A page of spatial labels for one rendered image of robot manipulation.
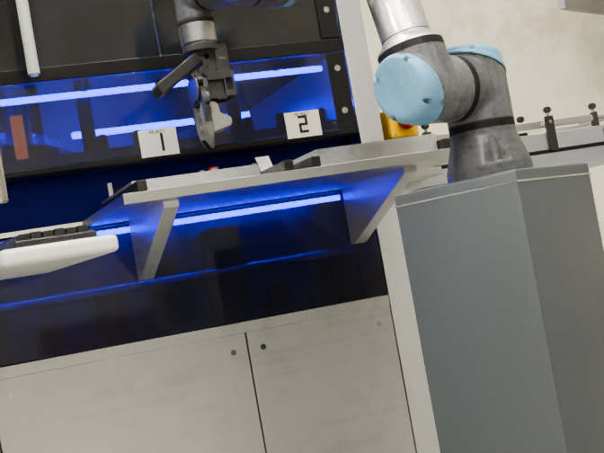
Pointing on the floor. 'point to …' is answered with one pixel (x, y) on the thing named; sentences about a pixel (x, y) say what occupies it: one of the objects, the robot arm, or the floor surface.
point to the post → (388, 234)
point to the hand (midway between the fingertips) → (206, 143)
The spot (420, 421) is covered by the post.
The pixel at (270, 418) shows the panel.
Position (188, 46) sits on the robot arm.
